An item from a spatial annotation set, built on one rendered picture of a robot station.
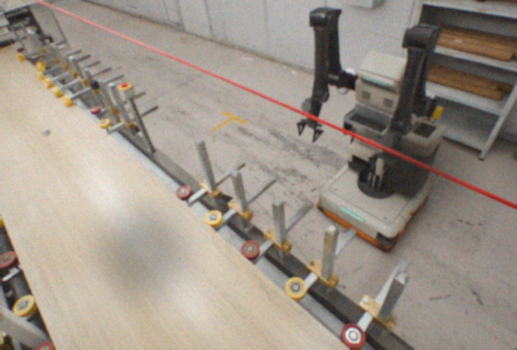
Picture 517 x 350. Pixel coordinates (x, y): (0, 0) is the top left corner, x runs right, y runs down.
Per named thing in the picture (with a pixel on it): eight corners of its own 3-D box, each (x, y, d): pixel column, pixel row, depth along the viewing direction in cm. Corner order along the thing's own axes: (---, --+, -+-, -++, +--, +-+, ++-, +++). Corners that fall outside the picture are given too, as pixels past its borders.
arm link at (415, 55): (440, 31, 105) (410, 26, 111) (434, 36, 102) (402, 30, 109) (414, 130, 133) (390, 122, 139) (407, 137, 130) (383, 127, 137)
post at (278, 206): (282, 258, 154) (277, 195, 122) (288, 261, 152) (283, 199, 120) (278, 262, 153) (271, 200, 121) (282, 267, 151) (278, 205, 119)
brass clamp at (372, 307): (364, 298, 119) (366, 293, 116) (396, 322, 112) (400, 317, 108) (355, 310, 116) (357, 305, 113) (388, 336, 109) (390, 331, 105)
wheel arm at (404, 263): (401, 261, 129) (403, 256, 126) (409, 266, 127) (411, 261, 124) (342, 345, 108) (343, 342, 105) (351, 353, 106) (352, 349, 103)
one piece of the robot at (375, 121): (354, 126, 188) (357, 95, 173) (396, 144, 172) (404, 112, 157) (338, 138, 180) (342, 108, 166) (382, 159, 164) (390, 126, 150)
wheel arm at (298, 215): (307, 205, 159) (307, 199, 156) (313, 209, 157) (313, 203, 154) (246, 263, 138) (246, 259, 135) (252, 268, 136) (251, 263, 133)
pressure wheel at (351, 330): (365, 343, 108) (370, 332, 101) (354, 363, 104) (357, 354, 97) (345, 329, 113) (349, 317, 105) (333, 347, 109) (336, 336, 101)
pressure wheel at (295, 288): (305, 311, 119) (305, 298, 111) (284, 307, 121) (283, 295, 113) (306, 291, 125) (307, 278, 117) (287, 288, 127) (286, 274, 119)
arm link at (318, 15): (345, 0, 131) (326, -3, 137) (327, 15, 126) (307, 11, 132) (348, 83, 164) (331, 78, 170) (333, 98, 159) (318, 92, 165)
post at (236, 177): (248, 230, 169) (235, 167, 137) (253, 234, 167) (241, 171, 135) (244, 234, 167) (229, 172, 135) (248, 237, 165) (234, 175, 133)
